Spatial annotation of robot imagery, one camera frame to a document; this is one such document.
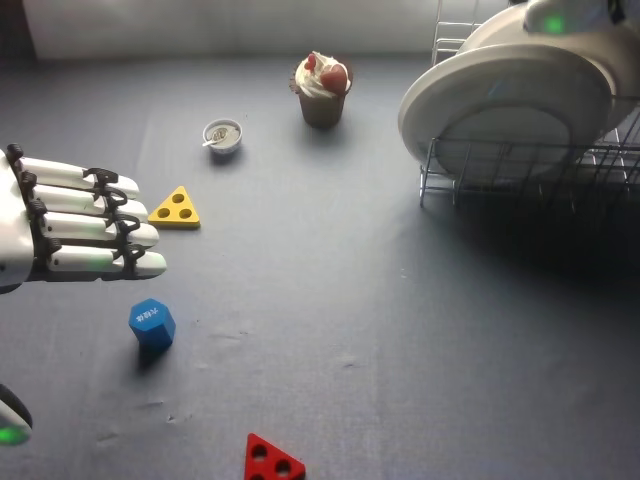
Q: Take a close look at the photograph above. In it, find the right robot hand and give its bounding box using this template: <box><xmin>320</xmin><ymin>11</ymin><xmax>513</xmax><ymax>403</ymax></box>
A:
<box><xmin>522</xmin><ymin>0</ymin><xmax>640</xmax><ymax>101</ymax></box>

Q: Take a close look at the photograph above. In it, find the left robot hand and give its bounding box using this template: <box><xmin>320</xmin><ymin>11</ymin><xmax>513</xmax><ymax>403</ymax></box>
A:
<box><xmin>0</xmin><ymin>143</ymin><xmax>169</xmax><ymax>448</ymax></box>

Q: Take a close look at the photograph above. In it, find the yellow triangle block with holes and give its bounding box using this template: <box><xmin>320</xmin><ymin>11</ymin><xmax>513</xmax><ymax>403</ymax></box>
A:
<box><xmin>147</xmin><ymin>185</ymin><xmax>202</xmax><ymax>230</ymax></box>

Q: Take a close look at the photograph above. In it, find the blue hexagonal block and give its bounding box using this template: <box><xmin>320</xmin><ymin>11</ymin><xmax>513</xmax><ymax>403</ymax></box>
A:
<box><xmin>128</xmin><ymin>298</ymin><xmax>177</xmax><ymax>351</ymax></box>

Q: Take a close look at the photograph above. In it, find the small toy bowl with spoon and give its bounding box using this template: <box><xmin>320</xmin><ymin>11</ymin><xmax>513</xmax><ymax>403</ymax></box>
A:
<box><xmin>202</xmin><ymin>118</ymin><xmax>245</xmax><ymax>157</ymax></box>

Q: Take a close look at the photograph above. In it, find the toy cupcake with strawberry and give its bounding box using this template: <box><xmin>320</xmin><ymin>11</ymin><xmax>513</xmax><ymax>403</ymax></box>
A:
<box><xmin>288</xmin><ymin>49</ymin><xmax>355</xmax><ymax>129</ymax></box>

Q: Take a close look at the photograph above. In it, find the white backdrop board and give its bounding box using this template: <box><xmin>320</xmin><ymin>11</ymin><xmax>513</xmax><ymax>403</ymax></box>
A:
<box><xmin>22</xmin><ymin>0</ymin><xmax>506</xmax><ymax>57</ymax></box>

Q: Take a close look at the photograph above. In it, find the grey table cloth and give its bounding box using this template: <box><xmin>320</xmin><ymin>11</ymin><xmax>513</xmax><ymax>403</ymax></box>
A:
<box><xmin>0</xmin><ymin>52</ymin><xmax>640</xmax><ymax>480</ymax></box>

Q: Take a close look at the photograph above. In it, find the red triangle block with holes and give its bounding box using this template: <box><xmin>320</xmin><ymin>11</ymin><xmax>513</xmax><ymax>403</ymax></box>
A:
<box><xmin>243</xmin><ymin>432</ymin><xmax>307</xmax><ymax>480</ymax></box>

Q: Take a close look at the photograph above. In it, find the metal wire dish rack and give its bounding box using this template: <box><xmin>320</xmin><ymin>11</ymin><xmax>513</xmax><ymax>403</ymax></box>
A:
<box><xmin>418</xmin><ymin>0</ymin><xmax>640</xmax><ymax>211</ymax></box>

